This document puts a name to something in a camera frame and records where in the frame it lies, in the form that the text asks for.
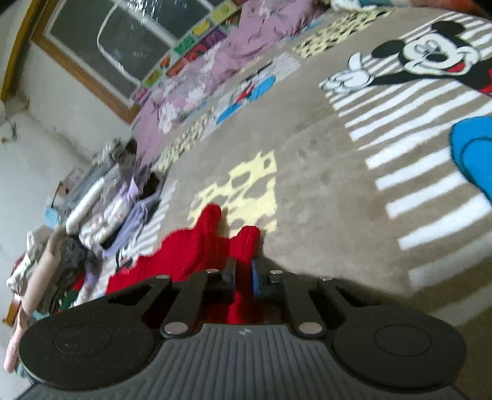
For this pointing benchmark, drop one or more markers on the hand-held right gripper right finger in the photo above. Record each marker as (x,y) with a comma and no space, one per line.
(257,280)

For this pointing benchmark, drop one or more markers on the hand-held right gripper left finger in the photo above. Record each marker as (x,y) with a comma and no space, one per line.
(230,279)

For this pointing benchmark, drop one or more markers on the red knitted sweater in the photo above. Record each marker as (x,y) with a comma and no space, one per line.
(184,250)

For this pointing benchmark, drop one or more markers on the stack of folded clothes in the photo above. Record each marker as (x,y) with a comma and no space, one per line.
(111,207)

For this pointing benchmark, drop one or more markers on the pile of loose clothes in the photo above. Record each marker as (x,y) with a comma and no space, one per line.
(50,265)

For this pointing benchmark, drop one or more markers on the cartoon mouse printed blanket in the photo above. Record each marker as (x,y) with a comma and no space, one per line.
(326,173)

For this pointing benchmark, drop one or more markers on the purple floral quilt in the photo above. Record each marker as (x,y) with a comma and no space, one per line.
(230,50)

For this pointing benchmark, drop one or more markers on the colourful picture border strip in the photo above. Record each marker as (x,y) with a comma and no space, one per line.
(184,42)

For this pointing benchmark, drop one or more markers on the wooden framed window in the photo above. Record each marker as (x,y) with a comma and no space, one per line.
(96,38)

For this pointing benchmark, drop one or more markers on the white crumpled bedding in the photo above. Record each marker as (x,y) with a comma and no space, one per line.
(348,3)

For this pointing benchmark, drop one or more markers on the pink and red quilt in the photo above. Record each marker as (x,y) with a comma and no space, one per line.
(453,4)

